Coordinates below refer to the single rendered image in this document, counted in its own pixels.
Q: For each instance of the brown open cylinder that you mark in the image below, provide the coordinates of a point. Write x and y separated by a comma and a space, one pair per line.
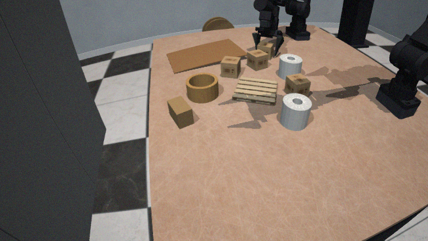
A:
204, 87

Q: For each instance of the tan cardboard carton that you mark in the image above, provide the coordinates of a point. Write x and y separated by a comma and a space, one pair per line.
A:
257, 60
297, 83
267, 48

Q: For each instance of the small square wooden pallet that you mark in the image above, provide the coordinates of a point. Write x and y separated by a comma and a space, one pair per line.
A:
258, 91

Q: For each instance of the brown cardboard carton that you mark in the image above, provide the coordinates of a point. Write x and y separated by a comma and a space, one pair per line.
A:
231, 67

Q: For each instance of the tan rectangular block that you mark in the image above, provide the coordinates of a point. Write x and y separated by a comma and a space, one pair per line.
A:
180, 112

